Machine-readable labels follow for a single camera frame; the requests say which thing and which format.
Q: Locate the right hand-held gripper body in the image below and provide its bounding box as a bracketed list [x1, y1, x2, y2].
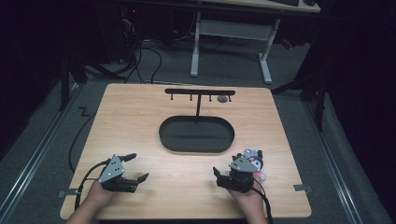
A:
[217, 156, 262, 194]

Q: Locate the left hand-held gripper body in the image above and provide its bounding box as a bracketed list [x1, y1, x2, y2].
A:
[97, 153, 140, 194]

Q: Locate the black and pink plush keychain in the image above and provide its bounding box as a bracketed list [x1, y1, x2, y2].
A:
[235, 148, 268, 183]

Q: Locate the person's right hand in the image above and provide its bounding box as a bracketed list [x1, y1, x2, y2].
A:
[228, 173, 266, 217]

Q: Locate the person's left hand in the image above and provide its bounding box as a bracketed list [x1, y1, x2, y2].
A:
[83, 180, 118, 210]

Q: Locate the black hook stand with tray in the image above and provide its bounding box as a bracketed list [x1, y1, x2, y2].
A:
[158, 88, 236, 154]

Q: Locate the black metal stand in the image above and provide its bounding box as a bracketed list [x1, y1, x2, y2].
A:
[271, 69, 329, 133]
[58, 54, 126, 112]

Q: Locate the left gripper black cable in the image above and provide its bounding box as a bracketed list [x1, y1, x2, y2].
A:
[74, 158, 112, 211]

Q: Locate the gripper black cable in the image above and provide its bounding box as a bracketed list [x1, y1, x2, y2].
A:
[253, 181, 275, 224]
[74, 158, 112, 211]

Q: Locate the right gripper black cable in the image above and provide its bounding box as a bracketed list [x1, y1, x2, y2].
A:
[253, 181, 275, 224]

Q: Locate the black floor cable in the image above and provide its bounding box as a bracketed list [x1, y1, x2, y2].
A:
[67, 111, 98, 175]

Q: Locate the metal floor rail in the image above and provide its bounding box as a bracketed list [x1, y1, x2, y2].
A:
[0, 82, 80, 218]
[302, 101, 363, 224]

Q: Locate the bundle of black cables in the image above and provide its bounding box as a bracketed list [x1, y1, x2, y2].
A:
[116, 36, 163, 85]

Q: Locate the white frame desk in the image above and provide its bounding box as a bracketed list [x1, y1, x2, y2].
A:
[190, 0, 321, 86]

